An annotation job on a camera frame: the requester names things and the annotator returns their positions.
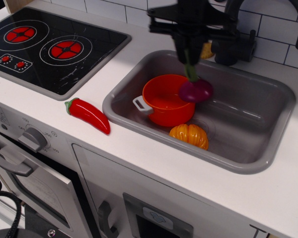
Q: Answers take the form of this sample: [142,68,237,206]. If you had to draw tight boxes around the yellow round cracker toy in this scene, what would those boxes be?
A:
[200,43,214,59]

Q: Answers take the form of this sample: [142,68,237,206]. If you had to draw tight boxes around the black braided cable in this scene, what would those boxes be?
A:
[0,190,22,238]

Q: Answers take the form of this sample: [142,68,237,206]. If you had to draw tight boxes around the grey plastic sink basin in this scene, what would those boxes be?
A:
[102,50,296,174]

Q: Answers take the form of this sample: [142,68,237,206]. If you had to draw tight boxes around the grey oven knob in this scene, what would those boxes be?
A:
[18,127,47,152]

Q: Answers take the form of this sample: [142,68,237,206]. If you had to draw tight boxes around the black toy stovetop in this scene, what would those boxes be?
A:
[0,7,131,101]

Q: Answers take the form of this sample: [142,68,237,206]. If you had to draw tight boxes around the red toy chili pepper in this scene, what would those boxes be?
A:
[65,98,111,135]

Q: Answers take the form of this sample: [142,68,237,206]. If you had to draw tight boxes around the white cabinet door grey handle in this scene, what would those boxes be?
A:
[73,144,215,238]

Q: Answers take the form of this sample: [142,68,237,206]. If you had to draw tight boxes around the orange toy pumpkin half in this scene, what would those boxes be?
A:
[169,124,209,150]

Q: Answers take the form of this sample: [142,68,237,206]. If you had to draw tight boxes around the black faucet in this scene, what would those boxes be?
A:
[211,0,298,66]

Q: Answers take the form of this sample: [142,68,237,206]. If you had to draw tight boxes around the orange toy pot grey handles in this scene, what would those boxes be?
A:
[133,74,195,127]

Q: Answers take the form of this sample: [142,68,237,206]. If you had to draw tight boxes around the toy beet with green leaves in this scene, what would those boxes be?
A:
[179,49,214,103]

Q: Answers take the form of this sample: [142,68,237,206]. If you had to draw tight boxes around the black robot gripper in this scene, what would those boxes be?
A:
[147,0,237,65]

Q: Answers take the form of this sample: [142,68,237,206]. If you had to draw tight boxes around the oven door with grey handle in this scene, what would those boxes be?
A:
[0,134,93,238]

